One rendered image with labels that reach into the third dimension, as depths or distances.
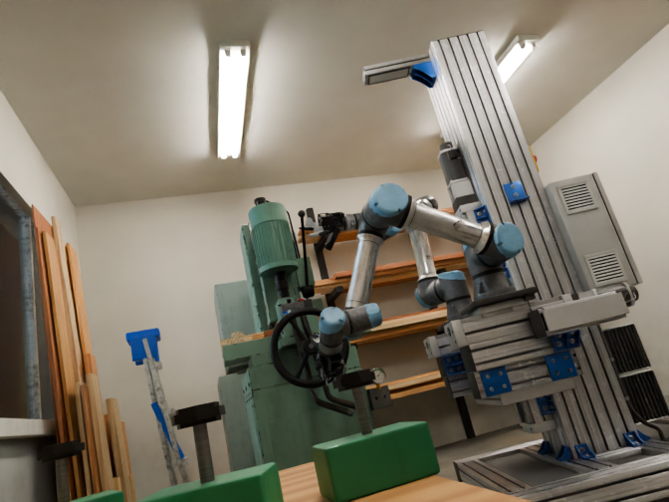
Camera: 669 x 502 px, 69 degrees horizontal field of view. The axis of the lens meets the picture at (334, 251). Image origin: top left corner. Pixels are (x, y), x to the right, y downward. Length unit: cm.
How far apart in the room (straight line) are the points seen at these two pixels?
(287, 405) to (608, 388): 118
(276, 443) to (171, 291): 277
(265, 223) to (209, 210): 258
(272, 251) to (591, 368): 133
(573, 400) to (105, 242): 386
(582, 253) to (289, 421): 129
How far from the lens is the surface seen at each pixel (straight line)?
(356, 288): 162
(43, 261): 324
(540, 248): 209
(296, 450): 195
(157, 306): 448
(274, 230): 217
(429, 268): 242
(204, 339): 440
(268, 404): 194
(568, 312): 172
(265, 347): 195
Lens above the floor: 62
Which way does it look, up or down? 16 degrees up
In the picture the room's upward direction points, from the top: 14 degrees counter-clockwise
